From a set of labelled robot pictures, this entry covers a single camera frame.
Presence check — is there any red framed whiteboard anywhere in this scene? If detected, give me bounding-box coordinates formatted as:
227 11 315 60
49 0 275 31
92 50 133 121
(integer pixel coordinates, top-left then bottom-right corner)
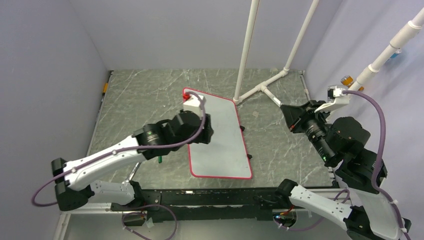
182 87 253 180

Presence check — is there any white PVC diagonal pipe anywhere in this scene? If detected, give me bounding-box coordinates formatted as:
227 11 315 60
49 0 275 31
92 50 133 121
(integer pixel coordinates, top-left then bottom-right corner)
349 8 424 91

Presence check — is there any blue wall fitting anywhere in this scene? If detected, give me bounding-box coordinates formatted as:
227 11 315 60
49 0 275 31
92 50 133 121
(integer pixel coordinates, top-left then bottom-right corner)
390 48 402 59

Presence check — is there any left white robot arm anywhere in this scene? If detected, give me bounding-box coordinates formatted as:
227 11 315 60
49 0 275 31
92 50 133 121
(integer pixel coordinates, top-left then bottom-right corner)
51 110 214 212

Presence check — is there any silver combination wrench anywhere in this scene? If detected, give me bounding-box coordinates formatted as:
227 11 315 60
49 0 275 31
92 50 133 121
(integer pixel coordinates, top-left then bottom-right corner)
126 162 141 182

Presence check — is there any white PVC pipe frame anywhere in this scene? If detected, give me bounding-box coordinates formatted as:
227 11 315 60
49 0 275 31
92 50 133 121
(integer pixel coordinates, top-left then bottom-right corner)
232 0 321 105

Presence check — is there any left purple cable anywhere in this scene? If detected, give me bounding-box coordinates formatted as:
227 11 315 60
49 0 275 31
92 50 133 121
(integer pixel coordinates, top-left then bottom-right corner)
31 91 207 208

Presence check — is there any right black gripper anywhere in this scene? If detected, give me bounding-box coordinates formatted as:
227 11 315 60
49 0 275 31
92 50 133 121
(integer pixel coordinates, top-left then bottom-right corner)
280 98 336 163

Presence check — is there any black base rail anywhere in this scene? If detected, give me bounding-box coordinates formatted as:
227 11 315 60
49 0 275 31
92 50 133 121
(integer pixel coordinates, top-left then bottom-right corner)
110 187 316 223

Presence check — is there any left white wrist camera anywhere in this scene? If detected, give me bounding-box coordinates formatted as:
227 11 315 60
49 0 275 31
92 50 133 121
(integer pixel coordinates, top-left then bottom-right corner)
182 92 206 119

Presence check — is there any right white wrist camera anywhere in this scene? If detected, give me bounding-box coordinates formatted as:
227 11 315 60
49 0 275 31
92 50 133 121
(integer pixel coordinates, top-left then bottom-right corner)
314 85 350 113

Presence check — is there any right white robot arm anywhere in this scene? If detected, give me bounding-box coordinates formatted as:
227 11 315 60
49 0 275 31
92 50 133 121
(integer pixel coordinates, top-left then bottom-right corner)
275 100 411 240

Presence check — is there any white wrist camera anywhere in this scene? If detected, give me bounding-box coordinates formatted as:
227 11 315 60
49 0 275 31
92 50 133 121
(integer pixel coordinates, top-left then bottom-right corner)
182 92 206 119
314 85 350 113

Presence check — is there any orange yellow wall fitting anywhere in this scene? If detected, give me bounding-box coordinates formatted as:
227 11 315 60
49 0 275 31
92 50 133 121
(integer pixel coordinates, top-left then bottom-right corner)
340 75 356 89

